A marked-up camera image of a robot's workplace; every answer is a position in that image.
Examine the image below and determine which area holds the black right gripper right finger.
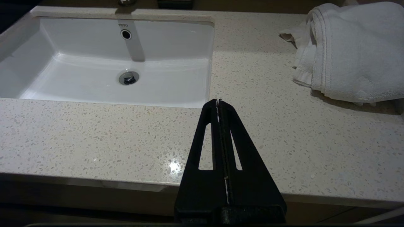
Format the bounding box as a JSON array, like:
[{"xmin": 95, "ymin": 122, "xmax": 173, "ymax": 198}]
[{"xmin": 219, "ymin": 99, "xmax": 288, "ymax": 208}]

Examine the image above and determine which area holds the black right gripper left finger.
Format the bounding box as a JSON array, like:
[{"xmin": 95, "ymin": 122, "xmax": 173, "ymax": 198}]
[{"xmin": 174, "ymin": 99, "xmax": 228, "ymax": 208}]

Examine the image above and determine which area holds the chrome sink drain plug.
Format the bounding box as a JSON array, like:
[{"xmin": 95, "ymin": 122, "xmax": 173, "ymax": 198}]
[{"xmin": 119, "ymin": 71, "xmax": 140, "ymax": 85}]

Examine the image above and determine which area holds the pale metal bar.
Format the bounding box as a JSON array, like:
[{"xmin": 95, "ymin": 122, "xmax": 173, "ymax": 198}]
[{"xmin": 355, "ymin": 207, "xmax": 404, "ymax": 225}]

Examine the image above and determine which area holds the white ceramic sink basin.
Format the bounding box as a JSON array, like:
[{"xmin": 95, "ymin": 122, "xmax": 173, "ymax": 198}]
[{"xmin": 0, "ymin": 16, "xmax": 216, "ymax": 109}]

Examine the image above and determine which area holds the white crumpled towel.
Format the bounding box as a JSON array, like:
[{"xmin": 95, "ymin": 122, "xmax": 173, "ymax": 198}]
[{"xmin": 279, "ymin": 2, "xmax": 404, "ymax": 106}]

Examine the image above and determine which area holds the black square soap dish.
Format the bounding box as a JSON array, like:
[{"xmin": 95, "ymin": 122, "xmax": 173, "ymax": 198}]
[{"xmin": 157, "ymin": 0, "xmax": 194, "ymax": 10}]

